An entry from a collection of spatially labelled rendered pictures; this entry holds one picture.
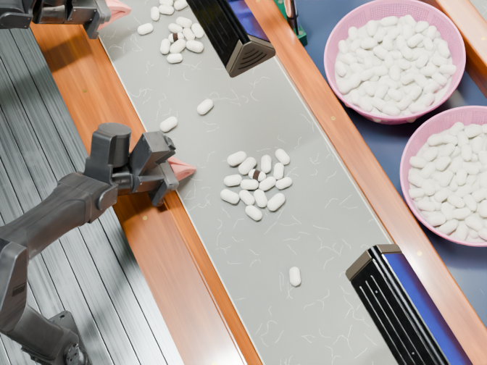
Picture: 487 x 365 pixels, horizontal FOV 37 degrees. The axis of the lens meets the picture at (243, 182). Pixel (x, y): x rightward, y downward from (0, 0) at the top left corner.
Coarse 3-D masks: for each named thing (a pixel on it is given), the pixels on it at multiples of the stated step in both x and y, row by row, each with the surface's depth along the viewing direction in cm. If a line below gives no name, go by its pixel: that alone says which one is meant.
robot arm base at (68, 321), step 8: (64, 312) 140; (56, 320) 140; (64, 320) 140; (72, 320) 139; (72, 328) 139; (80, 336) 138; (80, 344) 137; (80, 352) 134; (80, 360) 133; (88, 360) 136
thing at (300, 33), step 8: (280, 0) 154; (288, 0) 140; (280, 8) 153; (288, 8) 142; (296, 8) 144; (288, 16) 145; (296, 16) 146; (288, 24) 148; (296, 24) 147; (296, 32) 149; (304, 32) 151; (304, 40) 152
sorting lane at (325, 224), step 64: (128, 0) 157; (128, 64) 151; (192, 64) 149; (192, 128) 143; (256, 128) 141; (192, 192) 138; (320, 192) 134; (256, 256) 132; (320, 256) 130; (256, 320) 128; (320, 320) 126
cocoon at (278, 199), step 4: (276, 196) 133; (280, 196) 133; (284, 196) 134; (272, 200) 133; (276, 200) 133; (280, 200) 133; (284, 200) 134; (268, 204) 133; (272, 204) 133; (276, 204) 133; (280, 204) 133; (268, 208) 134; (272, 208) 133; (276, 208) 133
